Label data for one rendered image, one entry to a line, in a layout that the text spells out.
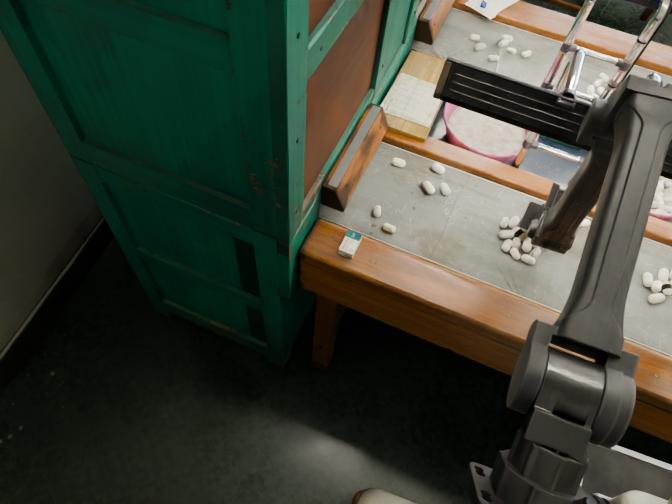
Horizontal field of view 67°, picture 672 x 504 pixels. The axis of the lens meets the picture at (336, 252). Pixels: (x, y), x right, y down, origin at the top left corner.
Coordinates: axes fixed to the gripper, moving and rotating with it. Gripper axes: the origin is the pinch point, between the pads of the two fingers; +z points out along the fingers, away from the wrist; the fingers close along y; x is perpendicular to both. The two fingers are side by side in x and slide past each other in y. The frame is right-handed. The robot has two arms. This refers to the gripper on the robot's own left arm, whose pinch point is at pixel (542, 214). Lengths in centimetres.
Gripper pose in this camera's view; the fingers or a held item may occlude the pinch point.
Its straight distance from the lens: 136.0
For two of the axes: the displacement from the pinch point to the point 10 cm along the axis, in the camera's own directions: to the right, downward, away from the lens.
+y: -9.1, -3.7, 1.7
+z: 2.8, -2.5, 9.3
